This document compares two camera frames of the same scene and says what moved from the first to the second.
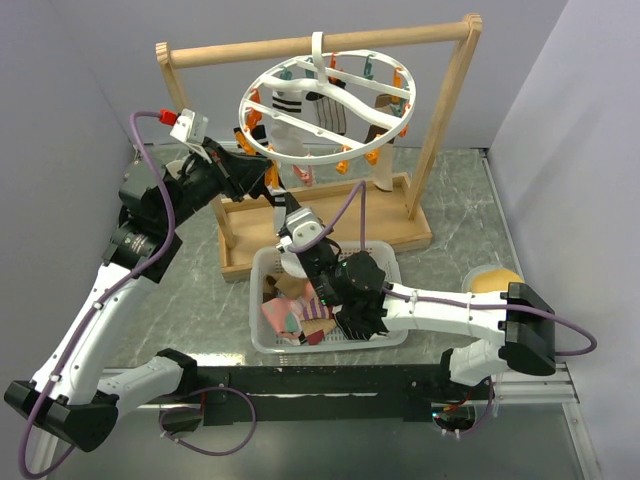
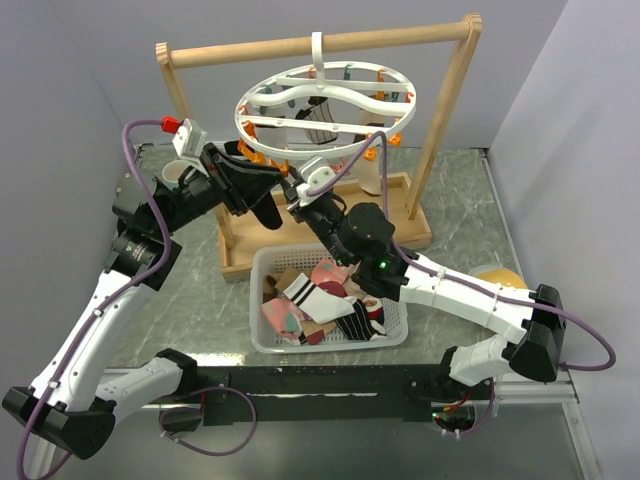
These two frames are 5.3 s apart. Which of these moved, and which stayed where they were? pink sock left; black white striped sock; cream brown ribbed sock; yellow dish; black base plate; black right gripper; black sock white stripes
Moved: black right gripper; black white striped sock; cream brown ribbed sock; black sock white stripes
Stayed: pink sock left; black base plate; yellow dish
